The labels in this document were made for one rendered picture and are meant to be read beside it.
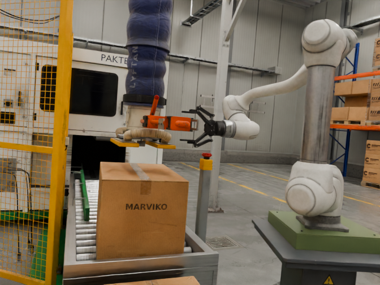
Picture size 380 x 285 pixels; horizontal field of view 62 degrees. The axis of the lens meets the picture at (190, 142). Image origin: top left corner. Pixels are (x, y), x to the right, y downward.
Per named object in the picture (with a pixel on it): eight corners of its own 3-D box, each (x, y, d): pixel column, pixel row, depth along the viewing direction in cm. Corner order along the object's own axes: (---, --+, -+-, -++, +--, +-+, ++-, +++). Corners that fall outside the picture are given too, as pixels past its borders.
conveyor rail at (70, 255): (68, 190, 348) (69, 173, 347) (73, 190, 349) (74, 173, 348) (60, 310, 131) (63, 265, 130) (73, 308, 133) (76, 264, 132)
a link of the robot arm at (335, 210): (345, 213, 143) (349, 164, 142) (335, 220, 129) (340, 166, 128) (309, 206, 153) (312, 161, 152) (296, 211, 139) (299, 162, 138)
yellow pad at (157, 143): (142, 143, 190) (142, 134, 189) (158, 143, 193) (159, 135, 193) (156, 148, 158) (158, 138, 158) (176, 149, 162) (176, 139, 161)
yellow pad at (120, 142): (109, 141, 183) (110, 132, 182) (127, 142, 186) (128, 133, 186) (119, 146, 151) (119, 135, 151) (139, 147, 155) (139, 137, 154)
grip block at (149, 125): (141, 127, 150) (142, 115, 150) (161, 128, 154) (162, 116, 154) (145, 128, 143) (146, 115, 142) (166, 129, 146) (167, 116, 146)
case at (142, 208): (96, 225, 197) (100, 161, 195) (159, 224, 209) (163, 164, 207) (96, 268, 140) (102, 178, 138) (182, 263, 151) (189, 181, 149)
